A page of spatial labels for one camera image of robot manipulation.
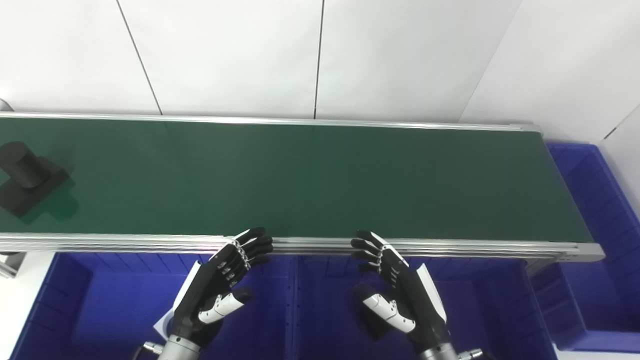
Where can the blue plastic bin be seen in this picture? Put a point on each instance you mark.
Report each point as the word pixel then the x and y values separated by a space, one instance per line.
pixel 115 305
pixel 600 240
pixel 495 310

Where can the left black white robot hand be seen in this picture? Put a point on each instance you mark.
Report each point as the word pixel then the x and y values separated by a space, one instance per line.
pixel 210 285

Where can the black part with cylinder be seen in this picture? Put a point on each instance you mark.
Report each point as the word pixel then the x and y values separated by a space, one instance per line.
pixel 27 175

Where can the green conveyor belt aluminium frame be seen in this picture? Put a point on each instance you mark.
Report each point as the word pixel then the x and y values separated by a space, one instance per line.
pixel 320 175

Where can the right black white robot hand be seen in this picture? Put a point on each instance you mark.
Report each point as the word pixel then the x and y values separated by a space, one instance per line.
pixel 412 295

